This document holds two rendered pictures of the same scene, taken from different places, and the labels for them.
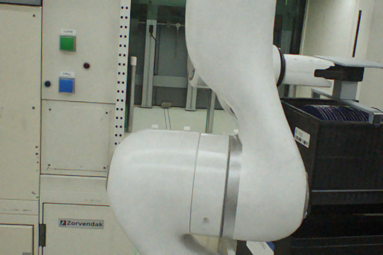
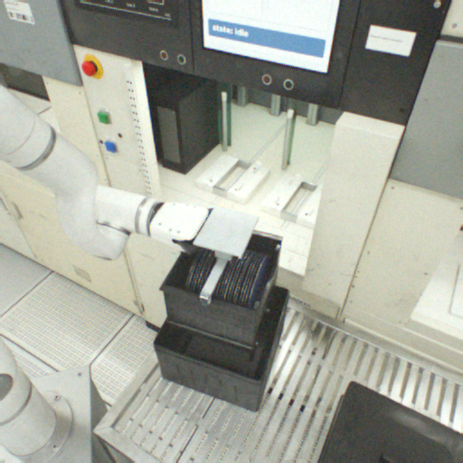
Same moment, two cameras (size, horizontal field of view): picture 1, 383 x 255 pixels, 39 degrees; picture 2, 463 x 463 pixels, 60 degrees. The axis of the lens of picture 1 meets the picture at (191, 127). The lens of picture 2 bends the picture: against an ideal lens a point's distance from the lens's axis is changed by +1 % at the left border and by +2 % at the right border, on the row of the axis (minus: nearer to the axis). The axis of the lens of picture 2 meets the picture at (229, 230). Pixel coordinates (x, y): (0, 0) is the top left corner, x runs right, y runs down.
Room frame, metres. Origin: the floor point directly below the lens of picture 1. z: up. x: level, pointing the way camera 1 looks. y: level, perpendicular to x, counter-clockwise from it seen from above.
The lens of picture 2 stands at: (0.58, -0.63, 1.79)
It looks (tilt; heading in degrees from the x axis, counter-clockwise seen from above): 44 degrees down; 35
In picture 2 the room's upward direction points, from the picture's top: straight up
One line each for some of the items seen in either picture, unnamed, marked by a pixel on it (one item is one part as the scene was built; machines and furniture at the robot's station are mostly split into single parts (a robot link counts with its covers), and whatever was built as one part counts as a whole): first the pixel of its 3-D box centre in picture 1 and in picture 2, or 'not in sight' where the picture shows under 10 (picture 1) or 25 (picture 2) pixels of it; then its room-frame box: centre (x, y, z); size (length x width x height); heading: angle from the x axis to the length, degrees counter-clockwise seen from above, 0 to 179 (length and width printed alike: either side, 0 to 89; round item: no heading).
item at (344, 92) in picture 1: (337, 138); (224, 278); (1.04, -0.29, 1.08); 0.24 x 0.20 x 0.32; 16
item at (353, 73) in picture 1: (350, 73); not in sight; (1.00, -0.29, 1.22); 0.07 x 0.03 x 0.03; 106
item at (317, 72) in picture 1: (323, 72); (186, 239); (0.99, -0.24, 1.22); 0.08 x 0.06 x 0.01; 45
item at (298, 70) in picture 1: (297, 68); (177, 223); (1.01, -0.19, 1.22); 0.11 x 0.10 x 0.07; 106
